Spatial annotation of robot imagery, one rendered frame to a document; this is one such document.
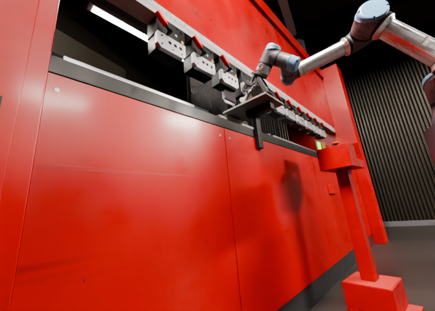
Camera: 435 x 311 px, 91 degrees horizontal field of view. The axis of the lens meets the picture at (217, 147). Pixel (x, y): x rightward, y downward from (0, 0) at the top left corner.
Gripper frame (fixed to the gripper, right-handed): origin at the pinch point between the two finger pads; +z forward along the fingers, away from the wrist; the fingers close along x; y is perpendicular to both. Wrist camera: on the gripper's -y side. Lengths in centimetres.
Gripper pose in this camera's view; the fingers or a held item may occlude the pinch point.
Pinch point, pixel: (247, 110)
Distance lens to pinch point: 119.4
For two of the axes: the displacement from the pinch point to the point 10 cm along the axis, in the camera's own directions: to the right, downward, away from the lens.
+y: -6.0, -4.3, 6.7
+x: -6.9, -1.5, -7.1
